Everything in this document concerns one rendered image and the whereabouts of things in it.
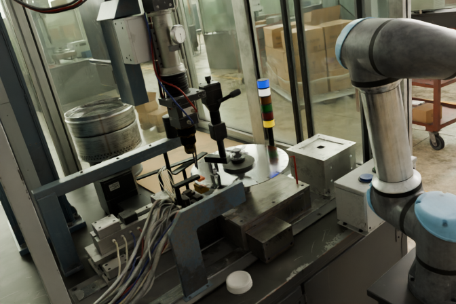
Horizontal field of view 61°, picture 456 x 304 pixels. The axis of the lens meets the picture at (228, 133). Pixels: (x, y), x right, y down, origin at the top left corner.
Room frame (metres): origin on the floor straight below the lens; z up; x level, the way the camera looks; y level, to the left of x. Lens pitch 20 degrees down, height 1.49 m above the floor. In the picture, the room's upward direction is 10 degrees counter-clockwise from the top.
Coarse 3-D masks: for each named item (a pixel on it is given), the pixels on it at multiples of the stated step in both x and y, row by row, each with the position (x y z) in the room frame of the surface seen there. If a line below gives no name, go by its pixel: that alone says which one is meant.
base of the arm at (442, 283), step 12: (420, 264) 0.72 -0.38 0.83; (408, 276) 0.75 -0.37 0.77; (420, 276) 0.71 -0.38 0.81; (432, 276) 0.69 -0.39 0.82; (444, 276) 0.67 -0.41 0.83; (420, 288) 0.70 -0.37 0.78; (432, 288) 0.68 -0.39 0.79; (444, 288) 0.67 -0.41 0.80; (420, 300) 0.70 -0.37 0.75; (432, 300) 0.67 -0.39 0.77; (444, 300) 0.66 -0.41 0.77
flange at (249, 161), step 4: (244, 156) 1.19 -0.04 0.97; (248, 156) 1.22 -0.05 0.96; (232, 160) 1.18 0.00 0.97; (236, 160) 1.17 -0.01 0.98; (240, 160) 1.17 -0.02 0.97; (244, 160) 1.18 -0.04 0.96; (248, 160) 1.18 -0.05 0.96; (252, 160) 1.18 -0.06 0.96; (224, 164) 1.19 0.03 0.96; (228, 164) 1.18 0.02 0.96; (232, 164) 1.17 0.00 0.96; (236, 164) 1.17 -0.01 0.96; (240, 164) 1.16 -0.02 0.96; (244, 164) 1.16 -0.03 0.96; (248, 164) 1.15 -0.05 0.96; (252, 164) 1.16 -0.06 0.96; (224, 168) 1.17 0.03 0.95; (228, 168) 1.15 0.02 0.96; (232, 168) 1.15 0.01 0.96; (236, 168) 1.14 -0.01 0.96; (240, 168) 1.13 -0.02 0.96; (244, 168) 1.14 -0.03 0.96; (248, 168) 1.14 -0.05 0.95
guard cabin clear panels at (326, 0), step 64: (0, 0) 1.88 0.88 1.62; (64, 0) 2.02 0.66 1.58; (192, 0) 2.15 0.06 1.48; (256, 0) 1.72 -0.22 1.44; (320, 0) 1.44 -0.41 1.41; (384, 0) 1.23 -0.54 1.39; (64, 64) 1.97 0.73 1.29; (192, 64) 2.26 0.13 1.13; (320, 64) 1.46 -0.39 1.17; (320, 128) 1.48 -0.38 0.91
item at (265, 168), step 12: (252, 156) 1.23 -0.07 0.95; (264, 156) 1.22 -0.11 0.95; (276, 156) 1.20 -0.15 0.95; (192, 168) 1.22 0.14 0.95; (204, 168) 1.21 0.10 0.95; (252, 168) 1.14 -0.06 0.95; (264, 168) 1.12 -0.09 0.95; (276, 168) 1.11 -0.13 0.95; (204, 180) 1.11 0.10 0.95; (216, 180) 1.10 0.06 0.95; (228, 180) 1.08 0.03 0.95; (252, 180) 1.05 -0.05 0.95; (264, 180) 1.04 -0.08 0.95
